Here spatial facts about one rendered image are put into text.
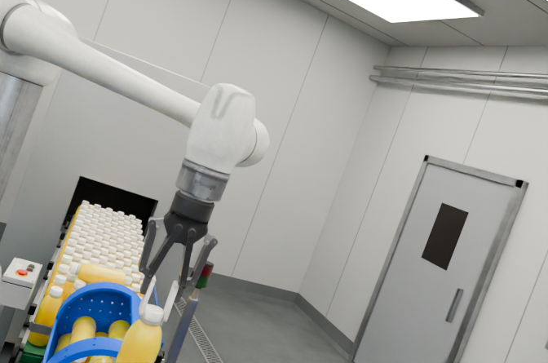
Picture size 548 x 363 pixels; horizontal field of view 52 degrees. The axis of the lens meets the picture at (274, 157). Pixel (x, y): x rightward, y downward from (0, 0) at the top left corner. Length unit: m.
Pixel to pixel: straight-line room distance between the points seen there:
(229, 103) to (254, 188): 5.50
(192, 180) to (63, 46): 0.37
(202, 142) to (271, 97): 5.41
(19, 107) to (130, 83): 0.33
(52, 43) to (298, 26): 5.45
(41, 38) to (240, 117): 0.43
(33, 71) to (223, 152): 0.56
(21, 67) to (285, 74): 5.22
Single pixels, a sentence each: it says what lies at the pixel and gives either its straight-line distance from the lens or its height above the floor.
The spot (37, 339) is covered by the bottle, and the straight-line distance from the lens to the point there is 2.13.
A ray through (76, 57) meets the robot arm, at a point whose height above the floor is 1.84.
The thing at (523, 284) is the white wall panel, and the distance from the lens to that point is 4.80.
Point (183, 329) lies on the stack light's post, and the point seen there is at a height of 0.97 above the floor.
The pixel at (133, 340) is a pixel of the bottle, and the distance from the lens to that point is 1.09.
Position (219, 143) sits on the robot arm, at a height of 1.79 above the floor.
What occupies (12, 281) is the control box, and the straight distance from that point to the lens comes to 2.08.
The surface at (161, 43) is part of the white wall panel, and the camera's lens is 5.98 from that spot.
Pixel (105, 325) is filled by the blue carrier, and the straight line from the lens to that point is 1.91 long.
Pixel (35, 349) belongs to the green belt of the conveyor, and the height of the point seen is 0.90.
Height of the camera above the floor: 1.83
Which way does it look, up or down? 2 degrees down
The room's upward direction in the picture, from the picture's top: 20 degrees clockwise
